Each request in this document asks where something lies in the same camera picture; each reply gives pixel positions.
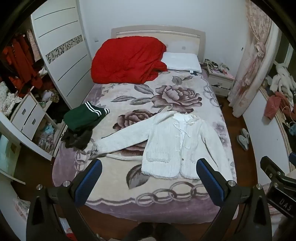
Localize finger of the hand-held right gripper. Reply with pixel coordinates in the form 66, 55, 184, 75
260, 156, 286, 184

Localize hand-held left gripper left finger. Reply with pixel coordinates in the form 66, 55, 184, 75
26, 159, 103, 241

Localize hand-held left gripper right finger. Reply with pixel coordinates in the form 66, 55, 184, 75
196, 158, 272, 241

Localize white fuzzy jacket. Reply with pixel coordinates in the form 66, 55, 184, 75
94, 111, 236, 180

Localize red hanging clothes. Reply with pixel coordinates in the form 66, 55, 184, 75
2, 34, 43, 93

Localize dark garment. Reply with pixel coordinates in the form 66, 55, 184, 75
61, 129, 93, 150

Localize floral plush blanket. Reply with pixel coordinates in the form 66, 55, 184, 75
52, 69, 238, 225

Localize green garment with white stripes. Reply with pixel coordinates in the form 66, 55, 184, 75
63, 102, 110, 133

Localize pink garment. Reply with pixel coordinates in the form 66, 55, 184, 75
264, 91, 292, 120

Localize white desk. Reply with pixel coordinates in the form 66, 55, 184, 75
0, 111, 56, 185

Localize white drawer unit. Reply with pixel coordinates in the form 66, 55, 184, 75
10, 93, 57, 141

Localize white plush toy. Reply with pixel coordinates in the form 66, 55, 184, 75
269, 62, 296, 103

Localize white nightstand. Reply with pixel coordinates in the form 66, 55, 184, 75
203, 67, 235, 97

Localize pink floral curtain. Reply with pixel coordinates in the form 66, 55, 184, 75
228, 0, 279, 118

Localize floral cloth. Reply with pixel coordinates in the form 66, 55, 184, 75
0, 82, 24, 117

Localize clutter of small things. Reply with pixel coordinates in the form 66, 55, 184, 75
203, 58, 231, 75

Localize red quilt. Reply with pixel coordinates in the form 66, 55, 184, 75
91, 36, 168, 84

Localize white pillow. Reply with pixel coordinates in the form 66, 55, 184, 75
161, 52, 202, 75

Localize beige bed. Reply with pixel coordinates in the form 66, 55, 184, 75
52, 25, 239, 226

